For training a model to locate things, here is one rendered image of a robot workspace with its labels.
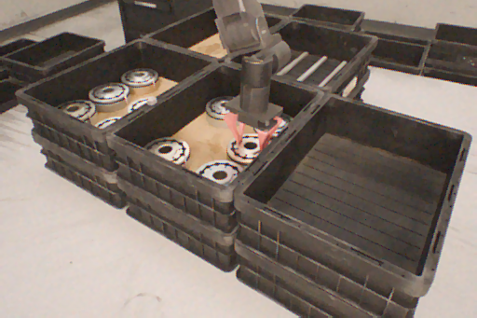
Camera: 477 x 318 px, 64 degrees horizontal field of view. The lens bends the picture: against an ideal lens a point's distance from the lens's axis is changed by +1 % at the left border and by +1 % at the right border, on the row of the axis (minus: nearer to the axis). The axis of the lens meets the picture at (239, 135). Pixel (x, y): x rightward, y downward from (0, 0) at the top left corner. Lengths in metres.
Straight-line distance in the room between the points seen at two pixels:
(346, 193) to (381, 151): 0.17
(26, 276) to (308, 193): 0.57
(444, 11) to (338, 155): 3.23
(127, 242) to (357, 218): 0.47
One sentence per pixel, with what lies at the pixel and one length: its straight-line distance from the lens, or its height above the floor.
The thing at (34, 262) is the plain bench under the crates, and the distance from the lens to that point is 0.91.
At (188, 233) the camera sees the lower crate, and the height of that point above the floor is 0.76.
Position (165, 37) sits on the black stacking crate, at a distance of 1.27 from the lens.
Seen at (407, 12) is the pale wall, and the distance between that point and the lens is 4.04.
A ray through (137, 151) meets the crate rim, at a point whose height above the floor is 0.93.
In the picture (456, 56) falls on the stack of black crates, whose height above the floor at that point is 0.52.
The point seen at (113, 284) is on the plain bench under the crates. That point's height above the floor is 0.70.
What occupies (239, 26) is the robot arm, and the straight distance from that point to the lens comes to 0.69.
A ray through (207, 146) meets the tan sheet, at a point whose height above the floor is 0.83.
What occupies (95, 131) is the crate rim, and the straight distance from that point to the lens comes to 0.80.
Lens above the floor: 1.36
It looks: 36 degrees down
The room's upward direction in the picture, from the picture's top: straight up
